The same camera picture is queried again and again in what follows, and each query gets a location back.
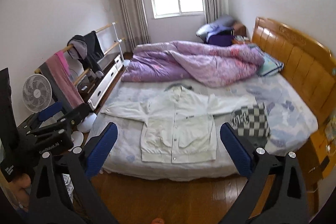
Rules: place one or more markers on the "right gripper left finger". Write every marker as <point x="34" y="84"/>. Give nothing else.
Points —
<point x="49" y="199"/>

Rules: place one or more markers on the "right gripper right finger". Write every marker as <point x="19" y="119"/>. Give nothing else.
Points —
<point x="287" y="200"/>

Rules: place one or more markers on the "grey white checkered sweater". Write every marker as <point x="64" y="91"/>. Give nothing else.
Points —
<point x="251" y="122"/>

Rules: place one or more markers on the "person left hand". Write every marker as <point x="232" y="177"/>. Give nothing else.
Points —
<point x="16" y="192"/>

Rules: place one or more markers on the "white floor fan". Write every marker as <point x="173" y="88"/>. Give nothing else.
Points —
<point x="37" y="93"/>

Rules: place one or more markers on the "white patterned bed sheet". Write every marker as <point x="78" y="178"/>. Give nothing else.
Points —
<point x="291" y="123"/>

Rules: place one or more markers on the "pink grey towel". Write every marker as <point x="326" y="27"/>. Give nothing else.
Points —
<point x="56" y="70"/>

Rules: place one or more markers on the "dark hooded jacket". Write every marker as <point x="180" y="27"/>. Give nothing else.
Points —
<point x="86" y="49"/>

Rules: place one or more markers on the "white jacket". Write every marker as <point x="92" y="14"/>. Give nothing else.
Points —
<point x="178" y="124"/>

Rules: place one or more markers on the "white tv cabinet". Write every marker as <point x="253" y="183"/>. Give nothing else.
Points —
<point x="91" y="88"/>

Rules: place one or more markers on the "light blue striped pillow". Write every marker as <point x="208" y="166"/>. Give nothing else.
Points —
<point x="270" y="67"/>

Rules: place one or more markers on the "purple pink duvet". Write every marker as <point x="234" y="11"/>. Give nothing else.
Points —
<point x="212" y="66"/>

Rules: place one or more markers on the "left grey curtain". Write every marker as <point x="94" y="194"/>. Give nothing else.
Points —
<point x="134" y="17"/>

